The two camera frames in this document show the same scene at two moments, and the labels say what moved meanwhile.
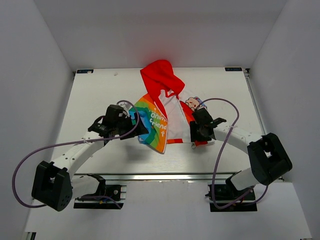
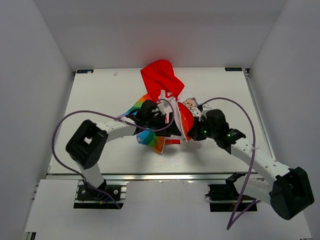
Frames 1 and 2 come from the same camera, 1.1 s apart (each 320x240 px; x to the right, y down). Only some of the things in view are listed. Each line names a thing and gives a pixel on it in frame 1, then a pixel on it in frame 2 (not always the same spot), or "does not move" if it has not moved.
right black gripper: [194, 135] → [194, 133]
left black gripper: [140, 130] → [173, 130]
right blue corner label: [233, 69] does not move
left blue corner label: [84, 71] does not move
